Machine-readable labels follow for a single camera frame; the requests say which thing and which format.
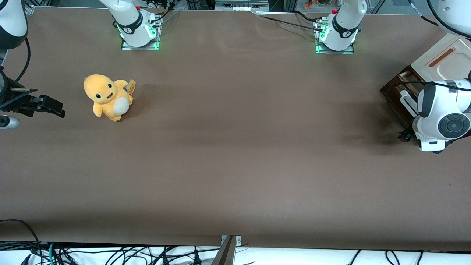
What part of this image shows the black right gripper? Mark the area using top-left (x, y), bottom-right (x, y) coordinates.
top-left (0, 87), bottom-right (66, 119)

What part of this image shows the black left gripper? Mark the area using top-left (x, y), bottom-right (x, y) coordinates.
top-left (397, 128), bottom-right (416, 143)

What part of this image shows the white drawer handle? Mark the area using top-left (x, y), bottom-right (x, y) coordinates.
top-left (399, 90), bottom-right (419, 117)

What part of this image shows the yellow plush toy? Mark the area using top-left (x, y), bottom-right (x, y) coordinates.
top-left (83, 74), bottom-right (136, 123)

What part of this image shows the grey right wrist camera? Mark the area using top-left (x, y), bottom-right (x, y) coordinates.
top-left (0, 116), bottom-right (20, 130)

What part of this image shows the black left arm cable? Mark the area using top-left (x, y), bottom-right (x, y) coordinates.
top-left (389, 0), bottom-right (471, 92)

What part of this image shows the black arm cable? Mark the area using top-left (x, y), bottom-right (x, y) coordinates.
top-left (389, 0), bottom-right (471, 92)
top-left (14, 37), bottom-right (31, 84)

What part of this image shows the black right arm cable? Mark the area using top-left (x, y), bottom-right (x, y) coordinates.
top-left (14, 37), bottom-right (31, 84)

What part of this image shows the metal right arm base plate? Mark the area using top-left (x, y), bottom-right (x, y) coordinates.
top-left (121, 15), bottom-right (163, 51)

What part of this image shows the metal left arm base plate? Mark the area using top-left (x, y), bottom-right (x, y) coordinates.
top-left (315, 19), bottom-right (355, 55)

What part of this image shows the black looped floor cable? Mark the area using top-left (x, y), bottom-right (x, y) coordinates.
top-left (0, 219), bottom-right (42, 255)

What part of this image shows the short black table cable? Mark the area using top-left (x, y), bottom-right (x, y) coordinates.
top-left (293, 10), bottom-right (321, 23)

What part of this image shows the long black table cable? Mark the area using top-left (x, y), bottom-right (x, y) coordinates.
top-left (257, 15), bottom-right (324, 32)

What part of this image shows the aluminium frame with sockets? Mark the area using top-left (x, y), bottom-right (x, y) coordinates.
top-left (215, 0), bottom-right (270, 12)

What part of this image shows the metal table edge bracket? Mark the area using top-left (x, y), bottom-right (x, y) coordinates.
top-left (211, 235), bottom-right (242, 265)

